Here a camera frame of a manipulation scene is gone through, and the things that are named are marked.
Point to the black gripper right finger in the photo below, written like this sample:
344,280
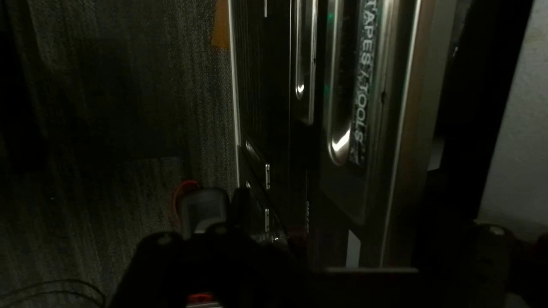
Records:
485,268

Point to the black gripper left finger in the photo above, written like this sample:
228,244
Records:
159,268

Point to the black tool cabinet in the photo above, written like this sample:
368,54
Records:
267,114

